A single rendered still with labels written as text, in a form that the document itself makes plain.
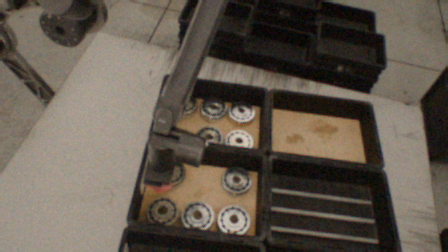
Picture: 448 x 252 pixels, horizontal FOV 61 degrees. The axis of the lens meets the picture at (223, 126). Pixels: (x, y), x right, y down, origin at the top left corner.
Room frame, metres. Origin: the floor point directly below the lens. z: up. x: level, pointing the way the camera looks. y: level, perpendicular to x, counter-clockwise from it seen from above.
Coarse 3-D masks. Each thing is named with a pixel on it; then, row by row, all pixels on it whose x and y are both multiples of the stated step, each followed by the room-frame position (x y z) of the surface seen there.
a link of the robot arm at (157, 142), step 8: (152, 136) 0.47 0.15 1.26; (160, 136) 0.47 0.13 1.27; (168, 136) 0.48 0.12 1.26; (176, 136) 0.48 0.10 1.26; (152, 144) 0.45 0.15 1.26; (160, 144) 0.45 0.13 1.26; (168, 144) 0.46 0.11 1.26; (176, 144) 0.46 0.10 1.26; (152, 152) 0.45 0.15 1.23; (160, 152) 0.44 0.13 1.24; (168, 152) 0.45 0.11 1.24; (160, 160) 0.44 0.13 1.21
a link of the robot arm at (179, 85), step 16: (208, 0) 0.67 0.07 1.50; (224, 0) 0.67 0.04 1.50; (208, 16) 0.65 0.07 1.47; (192, 32) 0.62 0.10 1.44; (208, 32) 0.63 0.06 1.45; (192, 48) 0.60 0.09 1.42; (208, 48) 0.62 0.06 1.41; (176, 64) 0.58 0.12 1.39; (192, 64) 0.58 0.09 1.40; (176, 80) 0.55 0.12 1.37; (192, 80) 0.56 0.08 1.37; (160, 96) 0.52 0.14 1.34; (176, 96) 0.53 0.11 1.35; (176, 112) 0.50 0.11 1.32
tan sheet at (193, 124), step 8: (200, 104) 0.95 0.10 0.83; (256, 112) 0.96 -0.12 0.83; (184, 120) 0.86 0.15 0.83; (192, 120) 0.87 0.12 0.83; (200, 120) 0.87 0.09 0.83; (224, 120) 0.89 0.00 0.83; (256, 120) 0.92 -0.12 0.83; (184, 128) 0.82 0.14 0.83; (192, 128) 0.83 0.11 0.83; (200, 128) 0.84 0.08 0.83; (224, 128) 0.85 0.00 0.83; (232, 128) 0.86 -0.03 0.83; (240, 128) 0.87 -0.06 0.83; (248, 128) 0.87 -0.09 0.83; (256, 128) 0.88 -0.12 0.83; (224, 136) 0.82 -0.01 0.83; (256, 136) 0.84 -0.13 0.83; (256, 144) 0.81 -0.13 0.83
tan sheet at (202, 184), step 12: (192, 168) 0.66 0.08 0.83; (204, 168) 0.67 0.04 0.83; (216, 168) 0.68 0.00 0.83; (192, 180) 0.62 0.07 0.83; (204, 180) 0.62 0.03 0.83; (216, 180) 0.63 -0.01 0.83; (252, 180) 0.65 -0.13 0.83; (168, 192) 0.56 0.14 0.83; (180, 192) 0.56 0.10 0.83; (192, 192) 0.57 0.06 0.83; (204, 192) 0.58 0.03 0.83; (216, 192) 0.59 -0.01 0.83; (252, 192) 0.61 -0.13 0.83; (144, 204) 0.50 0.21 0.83; (180, 204) 0.52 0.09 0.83; (216, 204) 0.54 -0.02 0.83; (228, 204) 0.55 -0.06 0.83; (240, 204) 0.56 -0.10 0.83; (252, 204) 0.56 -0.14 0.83; (144, 216) 0.46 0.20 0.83; (180, 216) 0.48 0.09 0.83; (216, 216) 0.50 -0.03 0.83; (252, 216) 0.52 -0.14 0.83; (216, 228) 0.46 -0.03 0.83; (252, 228) 0.48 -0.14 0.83
